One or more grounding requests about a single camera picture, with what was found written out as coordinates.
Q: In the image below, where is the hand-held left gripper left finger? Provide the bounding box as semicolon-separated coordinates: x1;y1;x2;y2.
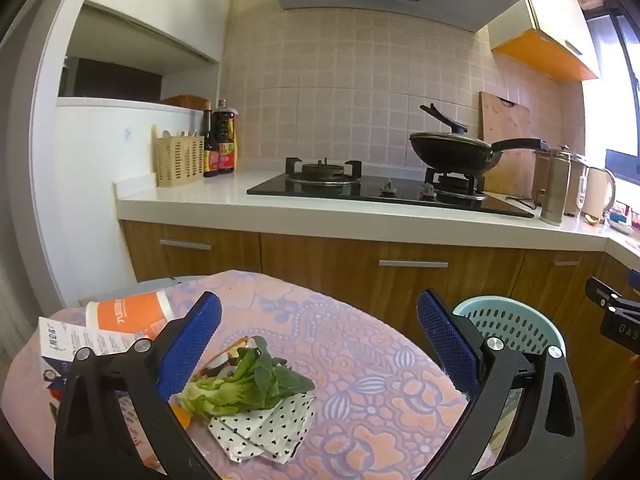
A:
53;290;223;480

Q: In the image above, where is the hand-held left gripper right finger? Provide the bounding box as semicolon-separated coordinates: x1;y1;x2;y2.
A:
416;287;587;480

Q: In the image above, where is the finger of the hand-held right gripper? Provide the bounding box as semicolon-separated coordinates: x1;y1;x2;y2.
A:
585;270;640;313

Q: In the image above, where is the green leafy vegetable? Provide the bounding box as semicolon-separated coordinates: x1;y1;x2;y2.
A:
179;336;316;418

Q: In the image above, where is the light green plastic wastebasket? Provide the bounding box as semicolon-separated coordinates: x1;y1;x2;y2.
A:
452;296;568;396

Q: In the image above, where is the polka dot paper napkin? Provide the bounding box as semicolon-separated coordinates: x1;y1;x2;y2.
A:
207;392;318;463

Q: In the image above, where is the orange and white cup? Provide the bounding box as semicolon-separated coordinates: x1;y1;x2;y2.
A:
85;289;173;342

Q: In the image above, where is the beige electric kettle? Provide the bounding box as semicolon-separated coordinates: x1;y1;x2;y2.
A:
579;165;617;221

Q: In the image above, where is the steel pot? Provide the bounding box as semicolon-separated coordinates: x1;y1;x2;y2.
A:
531;150;588;218

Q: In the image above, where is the steel thermos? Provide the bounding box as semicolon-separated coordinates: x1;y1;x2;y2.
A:
540;144;572;226

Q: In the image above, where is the white and blue milk carton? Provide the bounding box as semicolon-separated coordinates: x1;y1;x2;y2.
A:
39;320;151;480

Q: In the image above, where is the wooden kitchen cabinet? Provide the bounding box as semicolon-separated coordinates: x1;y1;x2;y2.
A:
118;220;640;361

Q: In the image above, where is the black gas stove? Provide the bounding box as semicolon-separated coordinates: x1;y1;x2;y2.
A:
246;156;535;219

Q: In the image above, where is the beige utensil basket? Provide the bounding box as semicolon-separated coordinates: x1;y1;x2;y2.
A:
152;132;206;188

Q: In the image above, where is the black frying pan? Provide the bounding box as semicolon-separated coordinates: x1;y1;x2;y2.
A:
409;132;550;177

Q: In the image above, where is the slim dark sauce bottle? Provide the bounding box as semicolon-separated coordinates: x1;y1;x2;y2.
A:
202;101;221;178

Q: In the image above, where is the wooden cutting board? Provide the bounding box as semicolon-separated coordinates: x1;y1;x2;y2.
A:
479;91;540;200

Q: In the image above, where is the large dark sauce bottle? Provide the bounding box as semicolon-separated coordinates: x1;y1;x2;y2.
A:
212;100;239;175

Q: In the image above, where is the brown tray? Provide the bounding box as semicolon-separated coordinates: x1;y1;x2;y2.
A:
160;94;211;109

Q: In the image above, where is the pan lid with black handle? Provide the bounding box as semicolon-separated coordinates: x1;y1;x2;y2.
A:
410;103;493;150

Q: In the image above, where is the orange wall cabinet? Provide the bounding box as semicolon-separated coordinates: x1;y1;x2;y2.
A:
487;0;601;82

